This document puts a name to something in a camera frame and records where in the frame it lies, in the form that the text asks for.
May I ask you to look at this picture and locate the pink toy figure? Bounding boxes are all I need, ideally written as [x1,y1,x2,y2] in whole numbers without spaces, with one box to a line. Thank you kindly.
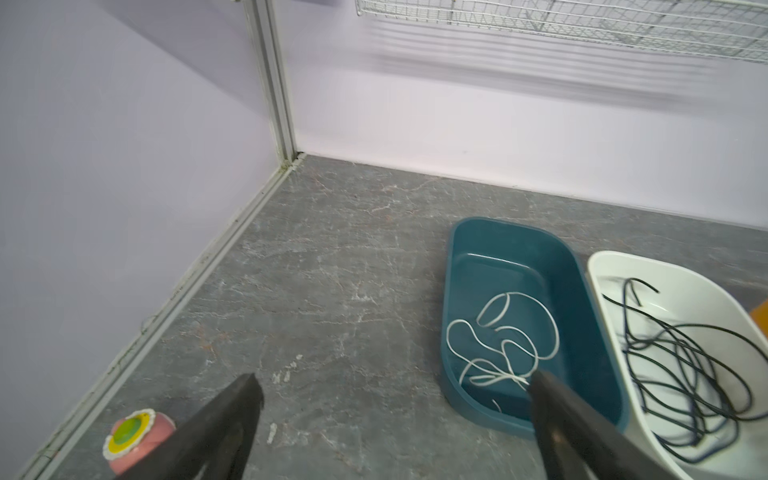
[102,408,176,475]

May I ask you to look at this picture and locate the yellow plastic bin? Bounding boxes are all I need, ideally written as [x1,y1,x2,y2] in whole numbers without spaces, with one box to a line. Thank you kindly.
[750,300,768,337]

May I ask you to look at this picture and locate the thin white cable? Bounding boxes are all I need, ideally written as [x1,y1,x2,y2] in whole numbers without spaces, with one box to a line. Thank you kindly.
[445,291,561,414]

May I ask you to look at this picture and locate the teal plastic bin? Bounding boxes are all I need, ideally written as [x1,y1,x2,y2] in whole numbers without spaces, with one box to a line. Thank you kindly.
[440,217,629,437]

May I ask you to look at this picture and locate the long white wire basket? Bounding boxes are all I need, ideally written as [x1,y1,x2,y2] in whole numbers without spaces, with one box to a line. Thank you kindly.
[356,0,767,64]

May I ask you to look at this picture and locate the black cable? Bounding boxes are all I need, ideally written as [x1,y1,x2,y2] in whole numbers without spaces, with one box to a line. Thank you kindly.
[602,277,768,464]

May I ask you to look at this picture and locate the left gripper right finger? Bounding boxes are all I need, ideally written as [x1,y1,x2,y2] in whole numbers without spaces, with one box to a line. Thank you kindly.
[528,371,674,479]

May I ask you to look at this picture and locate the white plastic bin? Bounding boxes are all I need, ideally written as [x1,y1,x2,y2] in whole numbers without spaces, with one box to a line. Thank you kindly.
[587,251,767,479]

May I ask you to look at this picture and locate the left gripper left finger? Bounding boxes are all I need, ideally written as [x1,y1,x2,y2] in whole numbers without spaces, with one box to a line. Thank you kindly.
[118,374,264,480]

